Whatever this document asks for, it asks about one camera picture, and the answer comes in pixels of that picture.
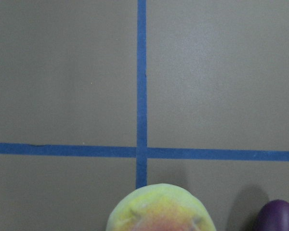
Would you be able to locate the pink green peach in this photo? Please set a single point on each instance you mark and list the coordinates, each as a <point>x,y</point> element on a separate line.
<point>160,207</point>

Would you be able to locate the purple eggplant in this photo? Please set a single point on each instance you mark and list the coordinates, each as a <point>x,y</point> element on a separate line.
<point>273,216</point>

